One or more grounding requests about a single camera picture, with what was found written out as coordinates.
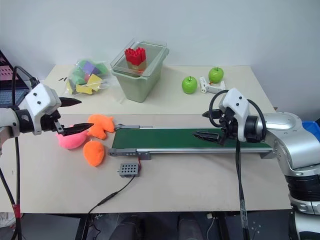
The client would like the orange plush toy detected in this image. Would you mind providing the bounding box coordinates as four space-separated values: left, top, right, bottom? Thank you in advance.
82 140 106 168
87 113 117 140

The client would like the grey-green plastic bin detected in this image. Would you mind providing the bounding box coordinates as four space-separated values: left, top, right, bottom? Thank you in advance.
111 39 171 103

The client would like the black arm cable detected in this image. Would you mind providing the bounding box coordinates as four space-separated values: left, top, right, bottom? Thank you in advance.
208 89 266 240
0 65 41 240

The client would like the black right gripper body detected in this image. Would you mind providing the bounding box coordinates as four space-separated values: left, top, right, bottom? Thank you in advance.
218 106 239 146

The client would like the purple foam block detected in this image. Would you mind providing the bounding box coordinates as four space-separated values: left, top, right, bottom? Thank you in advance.
81 60 98 75

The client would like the red toy building block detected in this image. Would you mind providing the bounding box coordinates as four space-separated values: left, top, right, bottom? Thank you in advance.
124 46 148 67

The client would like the tan toy building block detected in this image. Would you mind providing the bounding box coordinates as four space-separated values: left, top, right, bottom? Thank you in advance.
127 60 148 72

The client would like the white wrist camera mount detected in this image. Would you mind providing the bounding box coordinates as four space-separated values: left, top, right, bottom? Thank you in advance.
218 87 251 143
23 83 63 136

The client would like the black power cord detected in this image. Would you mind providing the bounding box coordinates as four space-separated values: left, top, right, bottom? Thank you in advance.
86 174 140 240

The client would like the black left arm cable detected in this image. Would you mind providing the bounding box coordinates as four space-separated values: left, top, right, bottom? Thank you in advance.
0 65 41 240

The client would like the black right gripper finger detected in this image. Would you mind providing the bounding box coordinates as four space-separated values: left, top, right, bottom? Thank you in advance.
192 130 226 144
202 109 222 120

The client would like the white thin cable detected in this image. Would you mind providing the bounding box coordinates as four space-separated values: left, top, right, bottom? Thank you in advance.
207 212 219 240

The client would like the green foam block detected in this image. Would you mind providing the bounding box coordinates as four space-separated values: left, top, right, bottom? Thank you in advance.
70 70 86 85
95 62 110 76

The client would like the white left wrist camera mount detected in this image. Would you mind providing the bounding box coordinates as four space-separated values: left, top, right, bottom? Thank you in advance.
23 83 63 136

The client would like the black table frame leg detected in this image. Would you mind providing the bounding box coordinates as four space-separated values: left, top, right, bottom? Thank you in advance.
74 213 89 240

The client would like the green apple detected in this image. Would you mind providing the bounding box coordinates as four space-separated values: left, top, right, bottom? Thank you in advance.
181 75 199 95
208 66 225 84

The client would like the blue plastic crate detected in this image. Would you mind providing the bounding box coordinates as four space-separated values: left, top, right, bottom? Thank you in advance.
300 120 320 139

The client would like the grey perforated control box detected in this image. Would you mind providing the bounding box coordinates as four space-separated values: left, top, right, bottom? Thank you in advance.
116 163 141 179

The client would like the yellow foam block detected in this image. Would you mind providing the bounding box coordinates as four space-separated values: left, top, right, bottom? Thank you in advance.
87 73 104 88
75 83 93 96

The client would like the clear plastic bag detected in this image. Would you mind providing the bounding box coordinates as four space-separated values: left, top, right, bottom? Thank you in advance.
65 57 114 97

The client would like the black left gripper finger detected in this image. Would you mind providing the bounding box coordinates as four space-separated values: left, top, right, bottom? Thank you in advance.
59 97 83 109
60 123 95 138

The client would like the white plastic bracket part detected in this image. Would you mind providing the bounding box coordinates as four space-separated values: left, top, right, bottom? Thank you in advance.
198 75 227 95

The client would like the open laptop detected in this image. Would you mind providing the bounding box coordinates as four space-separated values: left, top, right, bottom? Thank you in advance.
0 49 33 109

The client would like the clear plastic tray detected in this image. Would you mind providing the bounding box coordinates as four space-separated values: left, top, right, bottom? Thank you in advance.
110 37 169 79

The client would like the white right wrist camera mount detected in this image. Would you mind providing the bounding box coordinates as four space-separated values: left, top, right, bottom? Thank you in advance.
218 87 251 143

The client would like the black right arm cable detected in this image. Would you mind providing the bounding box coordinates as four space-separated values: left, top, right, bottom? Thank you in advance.
208 89 266 240

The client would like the green conveyor belt unit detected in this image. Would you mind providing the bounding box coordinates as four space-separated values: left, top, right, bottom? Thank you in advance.
107 123 275 161

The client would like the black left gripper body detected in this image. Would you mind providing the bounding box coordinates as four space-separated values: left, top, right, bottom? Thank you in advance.
40 109 64 134

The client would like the pink plush toy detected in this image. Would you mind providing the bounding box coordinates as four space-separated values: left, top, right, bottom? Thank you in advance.
55 129 89 151

